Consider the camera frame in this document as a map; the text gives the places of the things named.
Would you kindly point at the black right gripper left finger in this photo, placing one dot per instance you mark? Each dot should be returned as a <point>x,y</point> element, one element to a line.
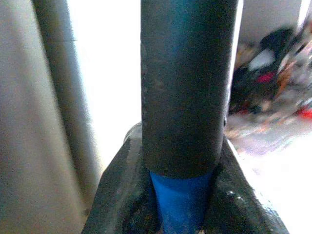
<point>122,195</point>

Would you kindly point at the pile of clutter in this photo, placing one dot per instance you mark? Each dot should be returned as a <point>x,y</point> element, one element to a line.
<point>270,78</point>

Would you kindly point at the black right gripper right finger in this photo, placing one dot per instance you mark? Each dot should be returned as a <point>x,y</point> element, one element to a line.
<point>234,202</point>

